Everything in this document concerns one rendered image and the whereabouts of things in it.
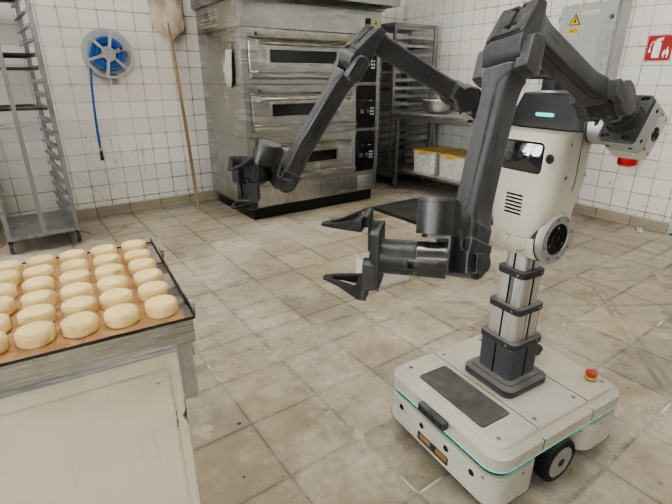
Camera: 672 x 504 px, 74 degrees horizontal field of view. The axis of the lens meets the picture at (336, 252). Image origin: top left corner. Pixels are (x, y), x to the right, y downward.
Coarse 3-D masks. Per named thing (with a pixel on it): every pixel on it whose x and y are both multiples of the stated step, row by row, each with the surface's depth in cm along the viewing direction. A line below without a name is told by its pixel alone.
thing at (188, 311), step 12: (156, 252) 97; (156, 264) 91; (168, 276) 86; (180, 288) 78; (180, 300) 76; (192, 312) 72; (168, 324) 69; (120, 336) 66; (72, 348) 63; (24, 360) 60
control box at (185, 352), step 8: (184, 344) 79; (184, 352) 80; (192, 352) 81; (184, 360) 80; (192, 360) 81; (184, 368) 81; (192, 368) 82; (184, 376) 81; (192, 376) 82; (184, 384) 82; (192, 384) 83; (184, 392) 82; (192, 392) 83
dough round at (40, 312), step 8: (40, 304) 71; (48, 304) 71; (24, 312) 68; (32, 312) 68; (40, 312) 68; (48, 312) 69; (24, 320) 67; (32, 320) 67; (40, 320) 67; (48, 320) 68
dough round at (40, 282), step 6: (42, 276) 81; (48, 276) 81; (24, 282) 78; (30, 282) 78; (36, 282) 78; (42, 282) 78; (48, 282) 78; (54, 282) 80; (24, 288) 77; (30, 288) 77; (36, 288) 77; (42, 288) 78; (48, 288) 78; (54, 288) 80
